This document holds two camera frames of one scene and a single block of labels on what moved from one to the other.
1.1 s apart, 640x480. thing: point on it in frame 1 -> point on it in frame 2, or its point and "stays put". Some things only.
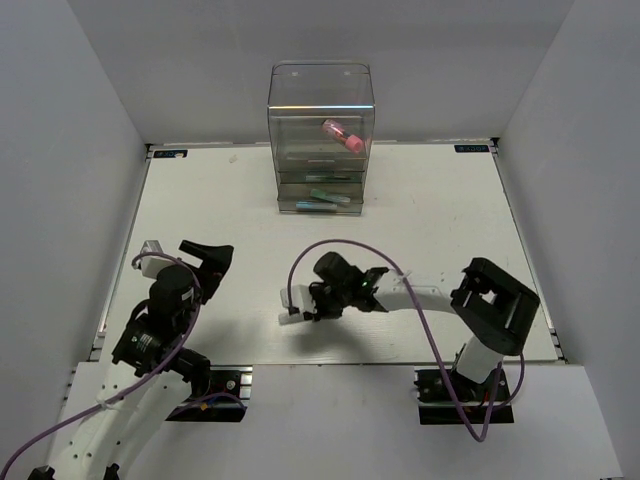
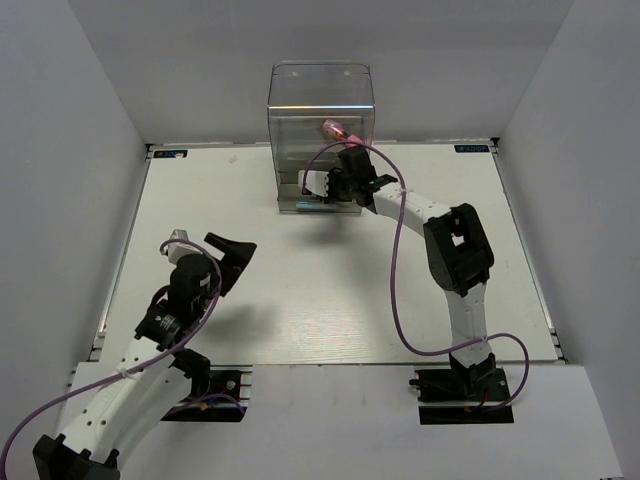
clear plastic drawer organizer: [321, 118] stays put
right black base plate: [437, 406] stays put
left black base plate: [233, 380] stays put
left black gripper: [217, 261] -> [238, 255]
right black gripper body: [330, 301] -> [340, 187]
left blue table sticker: [170, 154] stays put
